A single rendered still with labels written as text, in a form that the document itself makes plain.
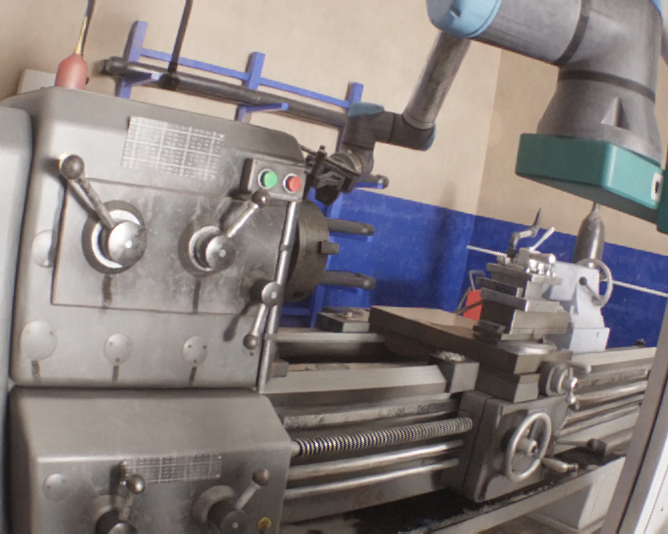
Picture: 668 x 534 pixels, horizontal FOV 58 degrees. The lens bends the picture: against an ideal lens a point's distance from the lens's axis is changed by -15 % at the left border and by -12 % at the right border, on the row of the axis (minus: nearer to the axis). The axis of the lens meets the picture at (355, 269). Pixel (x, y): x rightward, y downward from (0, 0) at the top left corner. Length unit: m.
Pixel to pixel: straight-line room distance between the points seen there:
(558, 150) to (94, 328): 0.77
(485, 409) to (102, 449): 1.05
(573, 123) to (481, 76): 6.13
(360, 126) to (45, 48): 3.01
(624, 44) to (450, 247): 5.98
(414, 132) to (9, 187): 1.12
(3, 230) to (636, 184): 0.92
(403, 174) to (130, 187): 5.18
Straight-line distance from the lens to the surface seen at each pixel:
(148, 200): 1.13
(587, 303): 2.67
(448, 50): 1.63
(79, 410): 1.12
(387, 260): 6.20
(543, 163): 0.89
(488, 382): 1.84
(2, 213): 1.06
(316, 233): 1.54
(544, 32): 0.88
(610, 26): 0.91
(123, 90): 4.49
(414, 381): 1.70
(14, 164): 1.06
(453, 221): 6.78
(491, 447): 1.80
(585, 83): 0.91
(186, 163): 1.17
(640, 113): 0.91
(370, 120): 1.80
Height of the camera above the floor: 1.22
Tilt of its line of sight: 5 degrees down
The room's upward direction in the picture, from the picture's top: 11 degrees clockwise
